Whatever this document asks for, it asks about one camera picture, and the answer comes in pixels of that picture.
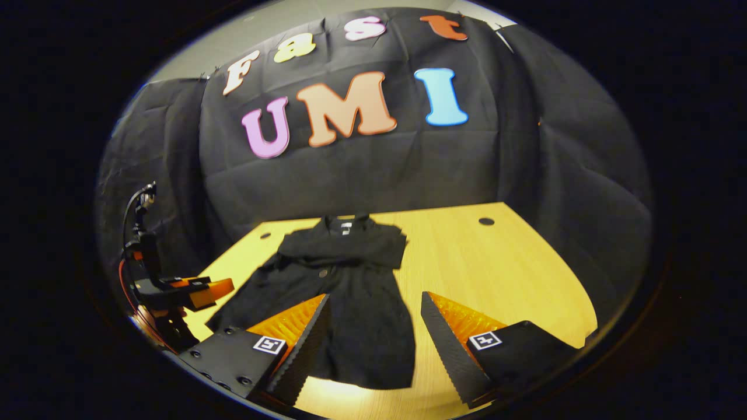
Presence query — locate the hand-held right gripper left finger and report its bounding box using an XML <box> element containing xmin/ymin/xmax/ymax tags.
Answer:
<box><xmin>178</xmin><ymin>293</ymin><xmax>331</xmax><ymax>409</ymax></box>

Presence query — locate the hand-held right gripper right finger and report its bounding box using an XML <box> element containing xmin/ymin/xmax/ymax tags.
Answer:
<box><xmin>420</xmin><ymin>291</ymin><xmax>581</xmax><ymax>409</ymax></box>

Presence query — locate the black button shirt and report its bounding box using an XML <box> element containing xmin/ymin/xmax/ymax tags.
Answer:
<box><xmin>205</xmin><ymin>213</ymin><xmax>417</xmax><ymax>390</ymax></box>

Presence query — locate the black backdrop cloth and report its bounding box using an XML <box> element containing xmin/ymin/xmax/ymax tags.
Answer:
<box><xmin>96</xmin><ymin>7</ymin><xmax>652</xmax><ymax>345</ymax></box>

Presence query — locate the red gripper cable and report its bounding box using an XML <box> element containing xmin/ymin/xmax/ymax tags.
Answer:
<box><xmin>118</xmin><ymin>258</ymin><xmax>176</xmax><ymax>352</ymax></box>

